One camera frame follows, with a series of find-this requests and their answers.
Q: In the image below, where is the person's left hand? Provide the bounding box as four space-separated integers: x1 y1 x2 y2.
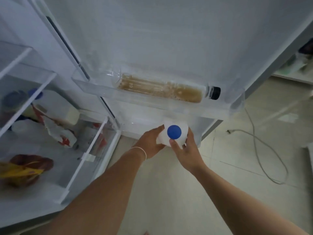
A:
133 125 165 161

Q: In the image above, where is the person's right hand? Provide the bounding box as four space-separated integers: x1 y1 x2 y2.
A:
169 127 208 175

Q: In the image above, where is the white bottle with blue cap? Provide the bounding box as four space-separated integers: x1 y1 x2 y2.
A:
156 119 189 149

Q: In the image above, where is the person's right forearm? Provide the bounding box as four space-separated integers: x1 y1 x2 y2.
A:
193 166 305 235

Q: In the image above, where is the person's left forearm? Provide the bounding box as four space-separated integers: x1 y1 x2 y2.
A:
42 151 147 235

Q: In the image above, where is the clear fridge door shelf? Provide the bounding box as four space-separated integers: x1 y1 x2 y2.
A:
71 62 246 121

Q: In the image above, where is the clear bottle with brown liquid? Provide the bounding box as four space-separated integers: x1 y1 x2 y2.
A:
111 68 222 104

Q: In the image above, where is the cream box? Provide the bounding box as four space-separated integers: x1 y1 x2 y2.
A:
61 106 81 125

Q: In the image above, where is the white fridge door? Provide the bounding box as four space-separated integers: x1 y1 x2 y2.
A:
26 0 313 148

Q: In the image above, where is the red and white plastic bag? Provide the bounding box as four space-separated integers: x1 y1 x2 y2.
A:
31 103 79 148

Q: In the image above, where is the brown plastic bag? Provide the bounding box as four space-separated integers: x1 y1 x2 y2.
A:
0 154 55 189

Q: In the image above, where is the white plastic container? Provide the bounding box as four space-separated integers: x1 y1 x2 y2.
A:
11 118 47 143

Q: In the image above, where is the glass fridge shelf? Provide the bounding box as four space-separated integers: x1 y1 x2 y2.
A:
0 40 34 80
0 62 58 137

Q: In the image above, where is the yellow snack packet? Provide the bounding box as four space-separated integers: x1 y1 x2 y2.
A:
0 161 45 179

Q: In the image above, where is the jar with blue lid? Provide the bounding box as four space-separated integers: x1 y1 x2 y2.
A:
2 90 29 113

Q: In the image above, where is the white fridge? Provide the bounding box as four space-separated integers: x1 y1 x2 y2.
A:
0 0 122 229

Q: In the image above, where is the white string bracelet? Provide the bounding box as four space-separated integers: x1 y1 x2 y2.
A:
132 147 147 161

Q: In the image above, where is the grey power cable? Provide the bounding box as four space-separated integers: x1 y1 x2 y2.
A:
226 107 289 185

